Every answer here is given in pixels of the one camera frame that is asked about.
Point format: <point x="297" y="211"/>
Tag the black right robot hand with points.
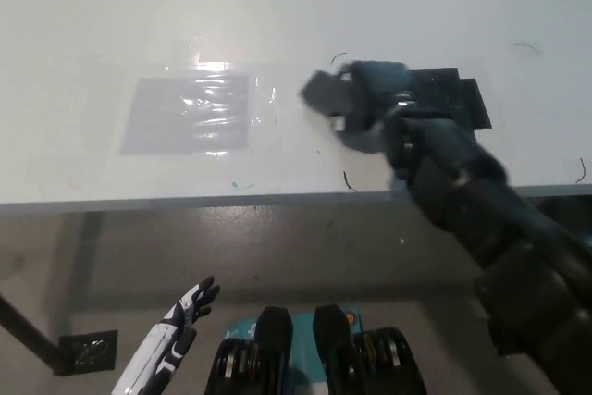
<point x="374" y="90"/>

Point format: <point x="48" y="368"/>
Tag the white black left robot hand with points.
<point x="157" y="349"/>

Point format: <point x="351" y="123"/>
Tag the black tape patch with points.
<point x="458" y="90"/>

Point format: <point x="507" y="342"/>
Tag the clear plastic film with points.
<point x="263" y="99"/>

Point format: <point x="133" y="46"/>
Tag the black table leg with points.
<point x="28" y="335"/>

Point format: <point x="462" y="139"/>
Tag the grey paper sheet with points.
<point x="157" y="117"/>

